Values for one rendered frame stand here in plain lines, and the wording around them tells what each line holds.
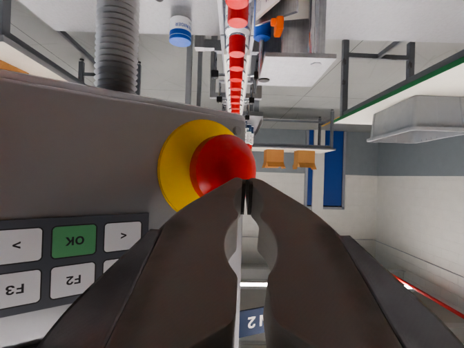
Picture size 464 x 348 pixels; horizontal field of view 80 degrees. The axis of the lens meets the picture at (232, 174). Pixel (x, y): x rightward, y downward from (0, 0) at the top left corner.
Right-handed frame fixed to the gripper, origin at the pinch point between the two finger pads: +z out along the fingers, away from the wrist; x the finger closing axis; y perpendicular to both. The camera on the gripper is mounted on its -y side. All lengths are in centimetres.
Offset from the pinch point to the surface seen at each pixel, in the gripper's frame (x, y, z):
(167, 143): -4.2, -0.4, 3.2
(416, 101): 109, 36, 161
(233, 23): -1.3, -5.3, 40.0
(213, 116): -1.9, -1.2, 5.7
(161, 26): -26, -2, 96
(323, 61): 12.9, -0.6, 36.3
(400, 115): 107, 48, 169
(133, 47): -9.2, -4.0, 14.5
